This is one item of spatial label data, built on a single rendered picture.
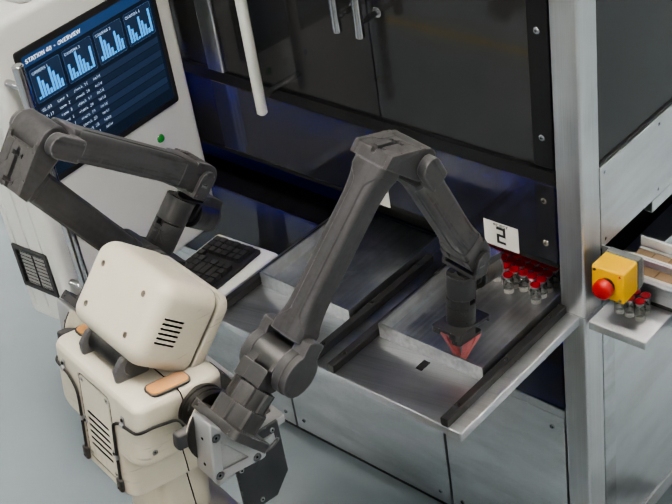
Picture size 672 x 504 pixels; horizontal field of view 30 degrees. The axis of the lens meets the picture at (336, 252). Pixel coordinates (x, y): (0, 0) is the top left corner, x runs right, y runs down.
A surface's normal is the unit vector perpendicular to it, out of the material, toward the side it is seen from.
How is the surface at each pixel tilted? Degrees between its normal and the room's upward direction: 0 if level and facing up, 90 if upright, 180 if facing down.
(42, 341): 0
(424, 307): 0
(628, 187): 90
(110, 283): 47
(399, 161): 100
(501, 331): 0
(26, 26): 90
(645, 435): 90
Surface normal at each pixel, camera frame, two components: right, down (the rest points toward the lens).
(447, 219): 0.70, 0.49
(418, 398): -0.14, -0.81
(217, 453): 0.63, 0.37
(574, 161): -0.66, 0.51
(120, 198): 0.79, 0.25
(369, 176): -0.51, -0.12
